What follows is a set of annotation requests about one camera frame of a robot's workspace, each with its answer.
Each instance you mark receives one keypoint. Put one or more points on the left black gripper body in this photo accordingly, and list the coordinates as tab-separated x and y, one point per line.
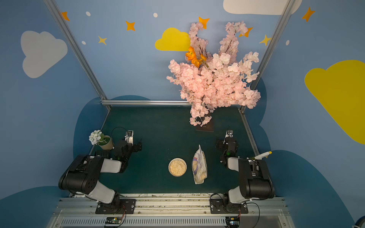
134	146

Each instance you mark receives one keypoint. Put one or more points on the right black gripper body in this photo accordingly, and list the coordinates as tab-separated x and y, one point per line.
228	142

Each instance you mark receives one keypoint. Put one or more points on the clear plastic oats bag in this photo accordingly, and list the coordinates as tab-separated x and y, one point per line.
199	167

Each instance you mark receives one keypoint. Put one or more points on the white patterned breakfast bowl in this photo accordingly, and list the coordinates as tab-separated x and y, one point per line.
177	167

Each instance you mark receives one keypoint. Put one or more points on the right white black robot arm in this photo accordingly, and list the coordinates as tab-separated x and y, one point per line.
254	177

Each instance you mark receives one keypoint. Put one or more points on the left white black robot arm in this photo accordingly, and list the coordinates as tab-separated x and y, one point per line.
82	177

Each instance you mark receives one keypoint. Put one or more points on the white flower in beige pot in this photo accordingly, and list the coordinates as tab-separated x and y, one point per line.
104	141

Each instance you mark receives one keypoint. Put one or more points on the green spray bottle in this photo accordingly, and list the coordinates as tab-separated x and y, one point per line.
261	156

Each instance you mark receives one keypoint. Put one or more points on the pink cherry blossom tree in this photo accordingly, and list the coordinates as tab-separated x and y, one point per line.
209	81

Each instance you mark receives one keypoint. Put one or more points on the left electronics board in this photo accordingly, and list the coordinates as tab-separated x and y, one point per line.
113	221

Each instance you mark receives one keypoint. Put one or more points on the electronics board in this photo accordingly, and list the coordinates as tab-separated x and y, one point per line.
113	221
232	222

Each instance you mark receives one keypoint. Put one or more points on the right electronics board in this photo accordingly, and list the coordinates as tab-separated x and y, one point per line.
232	222

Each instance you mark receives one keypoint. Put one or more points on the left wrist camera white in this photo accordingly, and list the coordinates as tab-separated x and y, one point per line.
129	136

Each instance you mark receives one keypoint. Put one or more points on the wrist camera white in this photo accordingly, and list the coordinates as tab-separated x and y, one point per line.
228	134
129	136

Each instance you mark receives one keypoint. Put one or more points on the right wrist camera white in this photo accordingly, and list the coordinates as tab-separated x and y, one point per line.
228	134

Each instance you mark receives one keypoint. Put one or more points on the brown tree base plate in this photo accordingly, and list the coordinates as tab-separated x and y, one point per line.
209	127

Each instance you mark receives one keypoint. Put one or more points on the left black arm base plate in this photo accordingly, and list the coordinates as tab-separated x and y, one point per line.
126	206

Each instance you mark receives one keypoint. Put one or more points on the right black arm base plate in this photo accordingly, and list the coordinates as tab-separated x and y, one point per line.
218	206

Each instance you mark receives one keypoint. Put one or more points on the aluminium front rail frame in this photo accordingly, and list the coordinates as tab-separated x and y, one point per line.
171	210

